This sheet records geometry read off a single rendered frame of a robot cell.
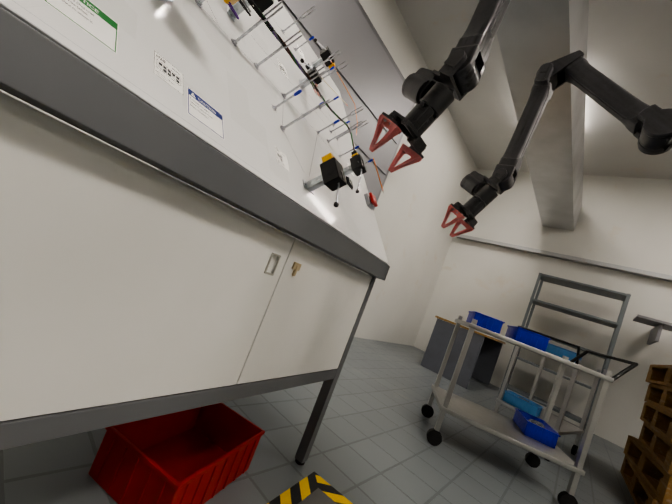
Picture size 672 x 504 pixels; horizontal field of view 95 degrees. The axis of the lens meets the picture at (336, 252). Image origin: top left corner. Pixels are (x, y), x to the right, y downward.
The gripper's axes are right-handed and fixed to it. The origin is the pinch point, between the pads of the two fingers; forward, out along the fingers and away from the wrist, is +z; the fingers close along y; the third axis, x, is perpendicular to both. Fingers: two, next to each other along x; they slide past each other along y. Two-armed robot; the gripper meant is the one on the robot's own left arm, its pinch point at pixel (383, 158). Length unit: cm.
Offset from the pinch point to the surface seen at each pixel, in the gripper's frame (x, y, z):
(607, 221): -83, -566, -197
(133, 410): 23, 27, 63
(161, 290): 13, 31, 43
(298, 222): 2.0, 8.5, 23.9
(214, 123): -2.1, 34.5, 16.6
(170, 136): 6.0, 41.4, 19.9
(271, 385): 18, -11, 66
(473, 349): -26, -397, 77
